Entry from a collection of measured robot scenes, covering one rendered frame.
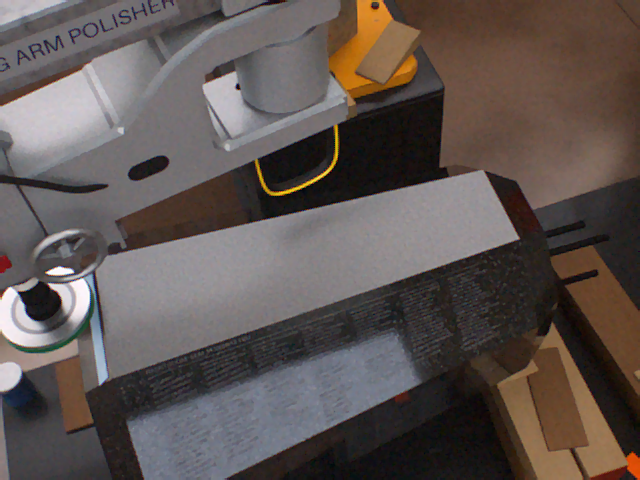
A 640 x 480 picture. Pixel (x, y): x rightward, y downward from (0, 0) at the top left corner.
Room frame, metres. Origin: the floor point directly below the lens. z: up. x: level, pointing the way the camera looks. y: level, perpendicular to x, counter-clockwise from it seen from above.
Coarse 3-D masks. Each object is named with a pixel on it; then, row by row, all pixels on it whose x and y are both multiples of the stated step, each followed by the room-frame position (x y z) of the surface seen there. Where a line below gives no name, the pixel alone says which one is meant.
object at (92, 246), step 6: (120, 222) 1.08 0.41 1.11; (120, 228) 1.07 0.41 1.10; (126, 234) 1.08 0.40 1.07; (72, 240) 1.05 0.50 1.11; (78, 240) 1.05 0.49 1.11; (90, 246) 1.05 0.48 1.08; (96, 246) 1.05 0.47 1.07; (108, 246) 1.03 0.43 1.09; (114, 246) 1.03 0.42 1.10; (120, 246) 1.03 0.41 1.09; (84, 252) 1.04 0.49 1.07; (90, 252) 1.05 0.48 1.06; (108, 252) 1.02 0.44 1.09; (114, 252) 1.03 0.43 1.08; (48, 270) 1.01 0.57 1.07; (18, 282) 0.99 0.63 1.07; (6, 288) 0.98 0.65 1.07
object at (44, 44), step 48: (0, 0) 1.08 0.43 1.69; (48, 0) 1.06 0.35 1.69; (96, 0) 1.07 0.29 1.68; (144, 0) 1.09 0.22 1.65; (192, 0) 1.12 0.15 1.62; (240, 0) 1.13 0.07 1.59; (288, 0) 1.19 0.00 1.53; (0, 48) 1.01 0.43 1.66; (48, 48) 1.03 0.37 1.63; (96, 48) 1.06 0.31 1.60
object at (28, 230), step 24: (0, 144) 1.07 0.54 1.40; (0, 168) 0.98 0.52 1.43; (0, 192) 0.97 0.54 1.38; (0, 216) 0.96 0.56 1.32; (24, 216) 0.98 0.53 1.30; (0, 240) 0.96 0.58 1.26; (24, 240) 0.97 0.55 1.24; (24, 264) 0.96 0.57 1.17; (48, 264) 0.97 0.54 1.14; (0, 288) 0.94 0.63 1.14
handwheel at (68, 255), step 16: (48, 240) 0.94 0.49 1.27; (64, 240) 0.98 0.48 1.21; (80, 240) 0.96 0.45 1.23; (96, 240) 0.96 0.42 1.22; (32, 256) 0.92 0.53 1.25; (48, 256) 0.93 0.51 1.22; (64, 256) 0.93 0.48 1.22; (80, 256) 0.94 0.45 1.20; (96, 256) 0.96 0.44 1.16; (32, 272) 0.92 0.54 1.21; (80, 272) 0.94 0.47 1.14
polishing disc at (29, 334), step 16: (48, 272) 1.14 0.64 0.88; (64, 272) 1.13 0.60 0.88; (64, 288) 1.09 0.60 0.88; (80, 288) 1.08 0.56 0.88; (0, 304) 1.07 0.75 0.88; (16, 304) 1.06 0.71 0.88; (64, 304) 1.04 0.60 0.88; (80, 304) 1.04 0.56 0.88; (0, 320) 1.03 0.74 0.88; (16, 320) 1.02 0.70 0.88; (32, 320) 1.01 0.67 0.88; (48, 320) 1.01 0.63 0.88; (64, 320) 1.00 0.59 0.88; (80, 320) 1.00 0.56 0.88; (16, 336) 0.98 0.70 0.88; (32, 336) 0.97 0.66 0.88; (48, 336) 0.97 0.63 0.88; (64, 336) 0.96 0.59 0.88
